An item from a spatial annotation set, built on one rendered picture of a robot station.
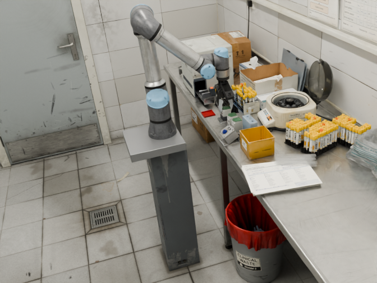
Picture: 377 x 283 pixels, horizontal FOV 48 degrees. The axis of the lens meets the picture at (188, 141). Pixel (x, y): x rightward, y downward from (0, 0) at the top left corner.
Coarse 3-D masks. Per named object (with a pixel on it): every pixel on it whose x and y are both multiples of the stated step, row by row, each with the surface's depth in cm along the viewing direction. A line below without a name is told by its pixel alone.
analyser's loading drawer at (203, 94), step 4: (196, 92) 269; (200, 92) 263; (204, 92) 264; (208, 92) 259; (200, 96) 262; (204, 96) 260; (208, 96) 260; (204, 100) 255; (208, 100) 255; (212, 100) 256; (204, 104) 256
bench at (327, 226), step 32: (192, 96) 274; (224, 160) 239; (256, 160) 202; (320, 160) 197; (224, 192) 250; (288, 192) 179; (320, 192) 177; (352, 192) 175; (288, 224) 162; (320, 224) 160; (352, 224) 159; (320, 256) 147; (352, 256) 145
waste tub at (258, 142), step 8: (256, 128) 210; (264, 128) 210; (240, 136) 210; (248, 136) 211; (256, 136) 213; (264, 136) 213; (272, 136) 202; (240, 144) 212; (248, 144) 199; (256, 144) 199; (264, 144) 200; (272, 144) 201; (248, 152) 202; (256, 152) 201; (264, 152) 202; (272, 152) 204
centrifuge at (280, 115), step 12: (276, 96) 234; (288, 96) 236; (300, 96) 233; (264, 108) 237; (276, 108) 222; (288, 108) 219; (300, 108) 219; (312, 108) 219; (264, 120) 228; (276, 120) 222; (288, 120) 220
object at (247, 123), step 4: (244, 116) 221; (248, 116) 220; (244, 120) 220; (248, 120) 217; (252, 120) 216; (244, 124) 222; (248, 124) 216; (252, 124) 214; (256, 124) 215; (244, 128) 223; (248, 128) 218
